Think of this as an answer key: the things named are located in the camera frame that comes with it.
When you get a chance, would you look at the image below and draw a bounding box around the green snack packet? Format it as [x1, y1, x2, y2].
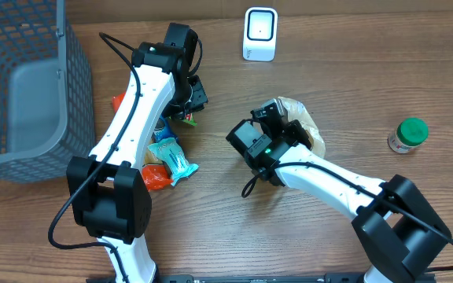
[182, 113, 197, 127]

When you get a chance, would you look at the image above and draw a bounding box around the blue Oreo cookie pack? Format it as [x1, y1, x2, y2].
[153, 117, 179, 143]

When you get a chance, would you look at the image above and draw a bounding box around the teal snack packet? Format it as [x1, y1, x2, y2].
[148, 138, 199, 186]

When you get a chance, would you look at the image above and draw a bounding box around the red snack packet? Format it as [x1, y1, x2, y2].
[111, 93, 173, 190]

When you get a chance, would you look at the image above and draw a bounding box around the green lid jar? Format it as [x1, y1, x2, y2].
[387, 117, 429, 154]

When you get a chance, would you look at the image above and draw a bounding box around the beige paper bag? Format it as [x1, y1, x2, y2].
[278, 97, 326, 158]

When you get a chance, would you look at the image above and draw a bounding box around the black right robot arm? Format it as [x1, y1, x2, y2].
[226, 97, 451, 282]

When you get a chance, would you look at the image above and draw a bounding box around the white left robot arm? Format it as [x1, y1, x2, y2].
[64, 23, 208, 282]

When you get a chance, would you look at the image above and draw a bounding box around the white barcode scanner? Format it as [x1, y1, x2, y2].
[242, 7, 278, 62]

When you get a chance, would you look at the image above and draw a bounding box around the dark grey plastic basket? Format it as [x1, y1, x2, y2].
[0, 0, 95, 183]

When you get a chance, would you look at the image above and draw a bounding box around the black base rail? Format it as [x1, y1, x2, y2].
[87, 273, 369, 283]

